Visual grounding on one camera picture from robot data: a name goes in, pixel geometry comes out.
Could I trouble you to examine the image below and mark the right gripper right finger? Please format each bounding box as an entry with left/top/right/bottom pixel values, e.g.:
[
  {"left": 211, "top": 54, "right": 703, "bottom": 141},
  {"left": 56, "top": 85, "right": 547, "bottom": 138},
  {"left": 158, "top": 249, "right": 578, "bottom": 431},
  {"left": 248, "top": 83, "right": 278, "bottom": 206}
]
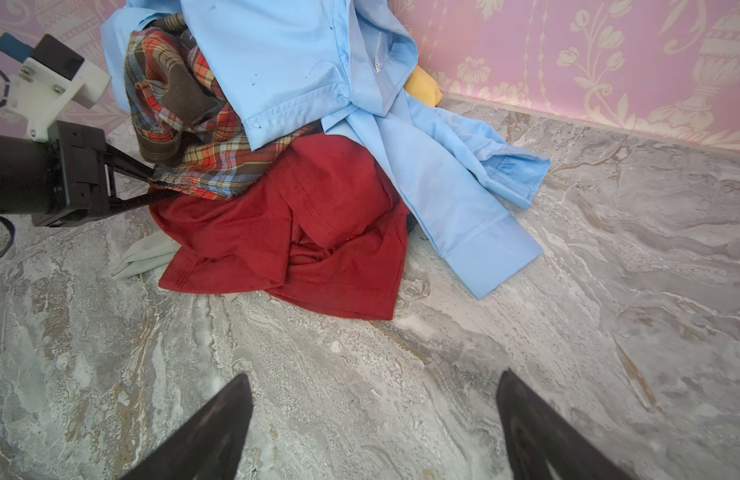
[{"left": 496, "top": 369, "right": 631, "bottom": 479}]

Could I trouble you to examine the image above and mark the yellow cloth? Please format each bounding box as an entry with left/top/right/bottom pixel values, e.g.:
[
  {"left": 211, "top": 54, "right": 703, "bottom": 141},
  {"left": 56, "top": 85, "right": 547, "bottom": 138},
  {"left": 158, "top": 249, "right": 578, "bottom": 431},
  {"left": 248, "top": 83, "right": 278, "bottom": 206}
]
[{"left": 405, "top": 66, "right": 443, "bottom": 107}]

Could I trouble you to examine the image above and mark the light blue shirt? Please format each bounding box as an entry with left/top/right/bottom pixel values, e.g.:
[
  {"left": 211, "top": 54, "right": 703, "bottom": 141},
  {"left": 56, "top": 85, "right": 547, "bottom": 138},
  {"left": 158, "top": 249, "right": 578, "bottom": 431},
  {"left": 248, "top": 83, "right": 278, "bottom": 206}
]
[{"left": 100, "top": 0, "right": 551, "bottom": 298}]

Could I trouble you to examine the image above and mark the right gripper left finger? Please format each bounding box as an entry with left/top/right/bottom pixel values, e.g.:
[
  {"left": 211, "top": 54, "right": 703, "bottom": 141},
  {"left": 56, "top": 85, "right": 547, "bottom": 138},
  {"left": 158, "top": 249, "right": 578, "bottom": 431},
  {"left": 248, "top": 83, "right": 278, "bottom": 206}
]
[{"left": 123, "top": 373, "right": 254, "bottom": 479}]

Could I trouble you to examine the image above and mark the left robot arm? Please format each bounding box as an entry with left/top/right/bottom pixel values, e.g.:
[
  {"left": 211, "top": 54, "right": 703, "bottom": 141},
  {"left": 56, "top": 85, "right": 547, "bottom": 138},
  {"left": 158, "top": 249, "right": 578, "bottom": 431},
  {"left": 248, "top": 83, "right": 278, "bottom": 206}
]
[{"left": 0, "top": 121, "right": 178, "bottom": 228}]

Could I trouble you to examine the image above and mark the dark red cloth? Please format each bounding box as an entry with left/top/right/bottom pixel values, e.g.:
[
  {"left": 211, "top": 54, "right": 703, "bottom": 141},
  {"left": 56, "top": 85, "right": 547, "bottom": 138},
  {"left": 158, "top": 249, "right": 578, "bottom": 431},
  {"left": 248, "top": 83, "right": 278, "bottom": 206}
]
[{"left": 151, "top": 134, "right": 409, "bottom": 320}]

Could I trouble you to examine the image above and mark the pale green cloth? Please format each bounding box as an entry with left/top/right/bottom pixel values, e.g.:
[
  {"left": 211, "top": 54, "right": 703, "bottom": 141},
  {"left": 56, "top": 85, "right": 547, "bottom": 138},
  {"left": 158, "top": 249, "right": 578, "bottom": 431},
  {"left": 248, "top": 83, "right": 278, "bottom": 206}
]
[{"left": 111, "top": 231, "right": 181, "bottom": 280}]

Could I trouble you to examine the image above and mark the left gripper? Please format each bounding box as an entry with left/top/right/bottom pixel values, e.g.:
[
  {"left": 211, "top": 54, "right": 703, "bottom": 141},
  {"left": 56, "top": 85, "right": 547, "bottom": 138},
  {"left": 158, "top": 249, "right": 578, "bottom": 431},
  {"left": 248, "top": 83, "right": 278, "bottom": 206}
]
[{"left": 32, "top": 121, "right": 178, "bottom": 227}]

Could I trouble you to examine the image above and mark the plaid flannel shirt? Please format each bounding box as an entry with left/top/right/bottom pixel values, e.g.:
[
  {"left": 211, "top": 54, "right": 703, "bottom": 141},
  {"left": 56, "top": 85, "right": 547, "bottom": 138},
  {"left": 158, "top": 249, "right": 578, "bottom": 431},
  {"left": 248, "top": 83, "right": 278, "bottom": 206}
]
[{"left": 125, "top": 14, "right": 319, "bottom": 200}]

